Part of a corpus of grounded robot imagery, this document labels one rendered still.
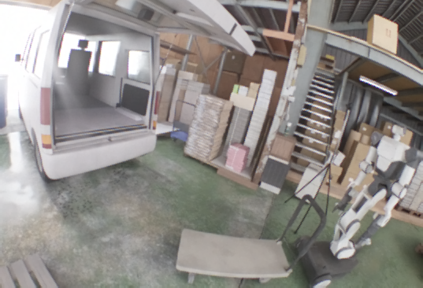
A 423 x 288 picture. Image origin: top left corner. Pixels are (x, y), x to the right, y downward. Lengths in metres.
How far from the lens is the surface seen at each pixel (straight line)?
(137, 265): 1.55
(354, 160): 4.43
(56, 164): 1.77
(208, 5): 0.95
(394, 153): 1.59
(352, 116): 6.59
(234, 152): 2.93
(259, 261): 1.55
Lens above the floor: 1.33
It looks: 14 degrees down
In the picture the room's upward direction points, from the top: 14 degrees clockwise
